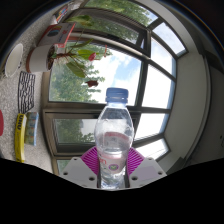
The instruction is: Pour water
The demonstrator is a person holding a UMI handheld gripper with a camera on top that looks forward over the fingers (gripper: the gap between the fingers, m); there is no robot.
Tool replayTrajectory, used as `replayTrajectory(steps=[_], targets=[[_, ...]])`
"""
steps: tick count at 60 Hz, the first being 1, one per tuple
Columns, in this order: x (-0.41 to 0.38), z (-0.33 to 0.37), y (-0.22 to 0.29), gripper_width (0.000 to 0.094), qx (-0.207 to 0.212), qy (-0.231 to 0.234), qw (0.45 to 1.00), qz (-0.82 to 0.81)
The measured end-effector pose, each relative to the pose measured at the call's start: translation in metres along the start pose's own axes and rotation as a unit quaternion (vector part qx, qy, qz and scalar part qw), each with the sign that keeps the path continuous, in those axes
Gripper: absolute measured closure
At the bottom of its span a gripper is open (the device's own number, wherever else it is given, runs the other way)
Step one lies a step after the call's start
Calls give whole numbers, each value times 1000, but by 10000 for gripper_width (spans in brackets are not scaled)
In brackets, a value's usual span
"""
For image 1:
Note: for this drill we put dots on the colourful flat book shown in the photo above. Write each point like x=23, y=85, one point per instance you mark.
x=61, y=13

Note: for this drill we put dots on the clear blue-capped water bottle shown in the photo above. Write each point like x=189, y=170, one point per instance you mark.
x=113, y=143

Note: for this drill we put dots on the light blue packet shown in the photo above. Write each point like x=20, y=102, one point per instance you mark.
x=32, y=128

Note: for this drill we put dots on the red and white box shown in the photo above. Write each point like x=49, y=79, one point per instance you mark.
x=55, y=33

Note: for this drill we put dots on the long yellow box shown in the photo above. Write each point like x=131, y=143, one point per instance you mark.
x=20, y=138

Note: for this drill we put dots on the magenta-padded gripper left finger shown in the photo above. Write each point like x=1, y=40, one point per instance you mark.
x=78, y=171

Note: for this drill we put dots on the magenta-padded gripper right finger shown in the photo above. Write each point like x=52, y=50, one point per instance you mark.
x=148, y=170

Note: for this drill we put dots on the red-flowered plant in white pot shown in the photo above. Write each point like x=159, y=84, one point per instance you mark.
x=38, y=59

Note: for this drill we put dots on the black patterned trivet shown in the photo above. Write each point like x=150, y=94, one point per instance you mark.
x=26, y=91

